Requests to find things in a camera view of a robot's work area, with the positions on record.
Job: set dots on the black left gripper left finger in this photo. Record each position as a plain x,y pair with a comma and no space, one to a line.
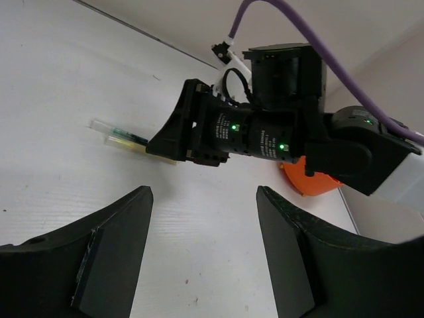
89,268

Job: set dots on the green yellow highlighter pen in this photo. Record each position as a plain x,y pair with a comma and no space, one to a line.
131,146

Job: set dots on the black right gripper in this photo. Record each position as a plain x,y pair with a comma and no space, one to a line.
187,134

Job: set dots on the orange round divided container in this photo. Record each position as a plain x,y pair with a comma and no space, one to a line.
315,185

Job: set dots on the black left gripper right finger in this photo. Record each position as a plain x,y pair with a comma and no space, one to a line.
320,270

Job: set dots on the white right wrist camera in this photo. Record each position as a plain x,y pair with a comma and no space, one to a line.
229,59

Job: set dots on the green gel pen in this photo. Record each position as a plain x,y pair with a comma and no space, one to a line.
111,130

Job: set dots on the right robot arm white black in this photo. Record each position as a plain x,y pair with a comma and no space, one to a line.
275,111

